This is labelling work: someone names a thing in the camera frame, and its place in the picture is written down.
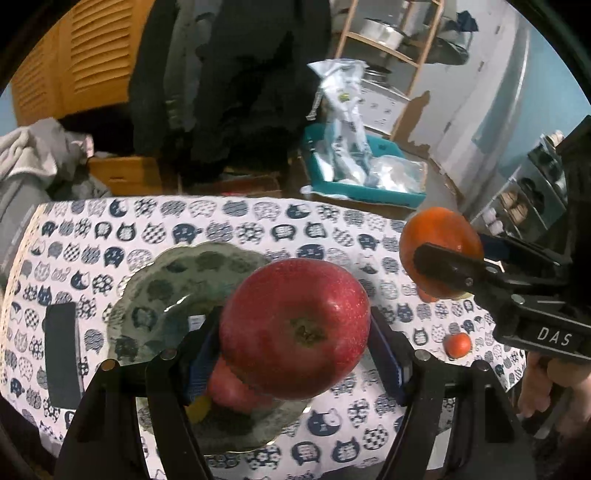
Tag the dark hanging bag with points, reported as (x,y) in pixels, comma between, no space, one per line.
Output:
(452,46)

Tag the green glass bowl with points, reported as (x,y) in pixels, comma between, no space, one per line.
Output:
(152,295)

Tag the grey hoodie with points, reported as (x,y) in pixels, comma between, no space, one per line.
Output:
(69,157)

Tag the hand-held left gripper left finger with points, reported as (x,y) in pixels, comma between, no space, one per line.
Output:
(203,364)

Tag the wooden crate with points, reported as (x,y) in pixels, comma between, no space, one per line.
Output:
(124,175)

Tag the cat print tablecloth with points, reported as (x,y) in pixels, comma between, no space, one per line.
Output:
(277,221)

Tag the printed white bag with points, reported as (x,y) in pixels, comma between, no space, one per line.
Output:
(341,115)

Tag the person's right hand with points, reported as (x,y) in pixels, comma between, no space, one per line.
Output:
(535,387)

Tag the wooden shelf rack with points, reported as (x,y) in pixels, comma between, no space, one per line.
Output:
(392,54)

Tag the metal shoe rack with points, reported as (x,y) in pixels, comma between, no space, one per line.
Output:
(531,184)

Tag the row of shoes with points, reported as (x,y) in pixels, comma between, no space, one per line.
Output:
(512,201)

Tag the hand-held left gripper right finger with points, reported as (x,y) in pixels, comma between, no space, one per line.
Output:
(388,360)

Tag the clear plastic bag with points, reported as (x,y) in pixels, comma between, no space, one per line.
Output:
(397,173)

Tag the reddish flat box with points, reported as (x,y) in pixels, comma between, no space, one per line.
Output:
(231,184)

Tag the small tangerine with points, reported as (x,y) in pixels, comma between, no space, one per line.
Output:
(458,345)

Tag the white pot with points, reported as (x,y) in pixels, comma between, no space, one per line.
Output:
(383,32)

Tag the red apple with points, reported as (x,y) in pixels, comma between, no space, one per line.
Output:
(231,392)
(295,323)

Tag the silver refrigerator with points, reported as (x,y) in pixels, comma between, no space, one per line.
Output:
(498,69)

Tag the black phone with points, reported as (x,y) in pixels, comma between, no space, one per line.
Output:
(62,355)

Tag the teal plastic bin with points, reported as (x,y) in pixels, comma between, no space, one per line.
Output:
(397,196)

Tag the steel steamer pot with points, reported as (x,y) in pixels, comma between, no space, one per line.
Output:
(378,72)

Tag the wooden louvered cabinet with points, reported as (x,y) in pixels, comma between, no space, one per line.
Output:
(92,55)

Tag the white plastic basket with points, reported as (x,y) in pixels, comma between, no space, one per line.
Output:
(383,106)

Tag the yellow lemon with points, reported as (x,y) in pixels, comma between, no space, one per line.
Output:
(198,410)

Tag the grey hanging jacket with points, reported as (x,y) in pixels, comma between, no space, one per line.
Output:
(182,69)

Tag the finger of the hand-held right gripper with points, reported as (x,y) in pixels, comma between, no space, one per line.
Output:
(496,248)
(443,264)

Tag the black hanging coat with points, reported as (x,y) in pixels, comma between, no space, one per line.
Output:
(254,92)

